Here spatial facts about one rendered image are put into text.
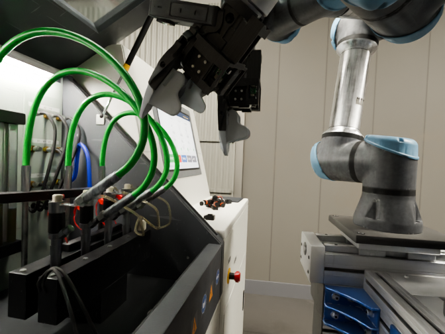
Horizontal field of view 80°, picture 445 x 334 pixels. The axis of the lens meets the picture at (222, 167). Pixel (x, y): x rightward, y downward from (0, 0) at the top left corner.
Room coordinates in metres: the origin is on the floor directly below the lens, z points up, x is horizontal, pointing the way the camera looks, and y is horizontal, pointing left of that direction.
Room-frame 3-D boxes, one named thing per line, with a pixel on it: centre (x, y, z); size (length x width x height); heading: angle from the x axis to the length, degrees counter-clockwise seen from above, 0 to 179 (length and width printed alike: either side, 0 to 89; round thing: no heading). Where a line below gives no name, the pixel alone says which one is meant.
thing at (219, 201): (1.19, 0.02, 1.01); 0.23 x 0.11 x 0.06; 169
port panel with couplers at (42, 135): (0.78, 0.52, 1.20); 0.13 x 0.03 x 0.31; 169
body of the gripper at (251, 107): (0.55, -0.03, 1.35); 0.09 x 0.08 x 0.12; 79
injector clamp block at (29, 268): (0.61, 0.28, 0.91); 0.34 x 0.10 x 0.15; 169
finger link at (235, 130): (0.54, -0.02, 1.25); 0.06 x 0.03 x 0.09; 79
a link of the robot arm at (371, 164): (0.68, -0.42, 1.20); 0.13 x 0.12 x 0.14; 35
